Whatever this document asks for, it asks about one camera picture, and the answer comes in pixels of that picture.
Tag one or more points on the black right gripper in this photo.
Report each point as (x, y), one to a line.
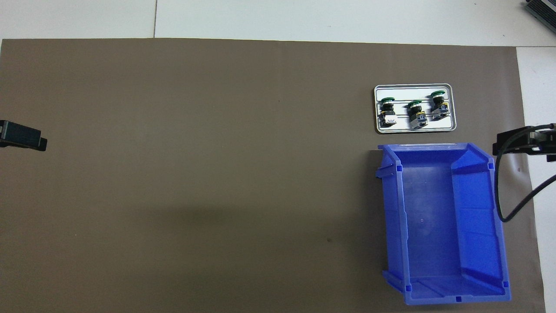
(545, 141)

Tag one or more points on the green push button grey block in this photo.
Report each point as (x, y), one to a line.
(438, 108)

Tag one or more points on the green push button white label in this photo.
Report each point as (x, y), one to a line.
(388, 114)

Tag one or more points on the silver metal tray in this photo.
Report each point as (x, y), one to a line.
(404, 126)

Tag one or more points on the blue plastic storage bin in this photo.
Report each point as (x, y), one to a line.
(434, 226)

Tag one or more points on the grey ribbed device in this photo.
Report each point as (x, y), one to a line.
(545, 11)

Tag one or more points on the brown table mat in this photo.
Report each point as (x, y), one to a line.
(217, 130)

